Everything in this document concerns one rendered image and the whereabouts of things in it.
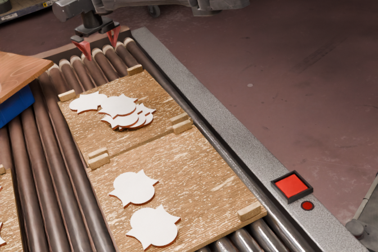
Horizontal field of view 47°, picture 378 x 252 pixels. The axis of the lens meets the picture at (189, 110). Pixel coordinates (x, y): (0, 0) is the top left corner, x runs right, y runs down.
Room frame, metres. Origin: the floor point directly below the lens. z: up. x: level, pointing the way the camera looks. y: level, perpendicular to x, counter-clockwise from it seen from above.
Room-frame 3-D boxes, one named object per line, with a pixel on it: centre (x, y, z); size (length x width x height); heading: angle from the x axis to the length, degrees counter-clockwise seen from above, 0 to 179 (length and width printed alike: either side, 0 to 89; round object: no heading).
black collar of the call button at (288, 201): (0.75, -0.22, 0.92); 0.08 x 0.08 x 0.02; 18
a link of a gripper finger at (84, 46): (1.20, 0.26, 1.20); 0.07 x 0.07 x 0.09; 40
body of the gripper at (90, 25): (1.22, 0.23, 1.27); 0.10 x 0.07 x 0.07; 130
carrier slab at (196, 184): (0.82, 0.09, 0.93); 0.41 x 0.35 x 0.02; 19
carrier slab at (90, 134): (1.22, 0.23, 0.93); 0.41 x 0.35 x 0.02; 21
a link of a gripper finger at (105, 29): (1.24, 0.20, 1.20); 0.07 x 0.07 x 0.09; 40
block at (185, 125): (1.05, 0.03, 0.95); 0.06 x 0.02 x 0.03; 109
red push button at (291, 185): (0.75, -0.22, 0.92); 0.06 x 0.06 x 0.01; 18
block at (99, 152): (0.99, 0.29, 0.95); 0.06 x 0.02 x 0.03; 111
